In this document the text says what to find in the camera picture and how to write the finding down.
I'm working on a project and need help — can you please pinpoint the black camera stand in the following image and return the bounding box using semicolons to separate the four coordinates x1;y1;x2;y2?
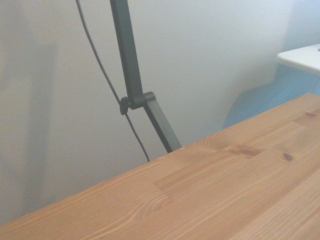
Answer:
109;0;183;154

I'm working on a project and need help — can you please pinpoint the grey camera cable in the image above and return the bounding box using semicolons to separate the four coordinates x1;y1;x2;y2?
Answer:
75;0;151;163

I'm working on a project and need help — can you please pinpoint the white side table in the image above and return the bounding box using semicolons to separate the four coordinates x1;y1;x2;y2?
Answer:
276;43;320;76

